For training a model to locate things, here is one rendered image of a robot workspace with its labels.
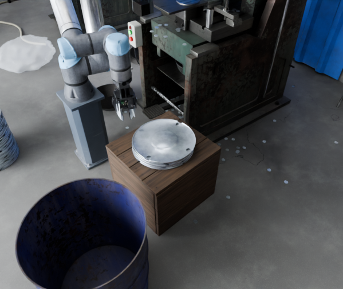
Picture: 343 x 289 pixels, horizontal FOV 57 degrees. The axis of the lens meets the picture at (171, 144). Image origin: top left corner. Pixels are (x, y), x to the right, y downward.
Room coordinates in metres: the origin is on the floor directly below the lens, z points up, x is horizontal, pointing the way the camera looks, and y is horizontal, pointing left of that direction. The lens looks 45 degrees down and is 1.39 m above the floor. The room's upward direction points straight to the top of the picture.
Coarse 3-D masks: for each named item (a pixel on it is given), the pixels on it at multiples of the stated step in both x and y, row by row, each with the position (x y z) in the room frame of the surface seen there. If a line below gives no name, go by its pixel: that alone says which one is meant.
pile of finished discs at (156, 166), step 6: (132, 138) 1.06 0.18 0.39; (132, 144) 1.02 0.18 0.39; (132, 150) 1.01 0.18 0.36; (186, 150) 0.98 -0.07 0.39; (192, 150) 0.99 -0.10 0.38; (138, 156) 0.96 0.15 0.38; (150, 156) 0.95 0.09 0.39; (144, 162) 0.92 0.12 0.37; (150, 162) 0.92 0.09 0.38; (174, 162) 0.91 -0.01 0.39; (180, 162) 0.93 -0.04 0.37; (156, 168) 0.90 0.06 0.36; (162, 168) 0.91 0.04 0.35; (168, 168) 0.90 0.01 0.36
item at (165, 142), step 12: (156, 120) 1.18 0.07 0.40; (168, 120) 1.18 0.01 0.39; (144, 132) 1.09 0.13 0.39; (156, 132) 1.09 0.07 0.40; (168, 132) 1.09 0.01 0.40; (180, 132) 1.09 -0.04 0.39; (192, 132) 1.09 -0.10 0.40; (144, 144) 1.01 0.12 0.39; (156, 144) 1.01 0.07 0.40; (168, 144) 1.01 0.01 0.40; (180, 144) 1.01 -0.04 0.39; (192, 144) 1.01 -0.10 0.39; (144, 156) 0.94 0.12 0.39; (156, 156) 0.94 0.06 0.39; (168, 156) 0.94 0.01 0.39; (180, 156) 0.94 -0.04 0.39
